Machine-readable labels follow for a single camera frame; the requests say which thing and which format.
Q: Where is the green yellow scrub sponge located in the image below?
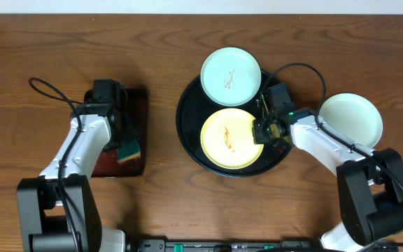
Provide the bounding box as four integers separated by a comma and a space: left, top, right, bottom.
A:
116, 139, 141, 164

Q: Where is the yellow plate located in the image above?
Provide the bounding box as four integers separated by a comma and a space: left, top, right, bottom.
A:
200, 108, 264, 170

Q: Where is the light blue plate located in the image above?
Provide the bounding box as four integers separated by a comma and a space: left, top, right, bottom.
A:
200, 47, 262, 106
320, 93, 383, 147

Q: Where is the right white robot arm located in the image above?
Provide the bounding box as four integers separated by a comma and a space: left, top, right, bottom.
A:
252, 108, 403, 251

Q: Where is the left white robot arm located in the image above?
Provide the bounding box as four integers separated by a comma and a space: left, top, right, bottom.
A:
17, 104, 131, 251

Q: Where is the dark red square tray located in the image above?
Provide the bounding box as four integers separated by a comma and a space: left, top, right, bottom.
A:
92, 89, 148, 178

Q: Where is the round black tray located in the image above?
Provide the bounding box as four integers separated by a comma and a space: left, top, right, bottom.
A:
176, 76, 291, 178

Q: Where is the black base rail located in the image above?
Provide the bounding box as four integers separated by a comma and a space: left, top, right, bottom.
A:
125, 239, 337, 252

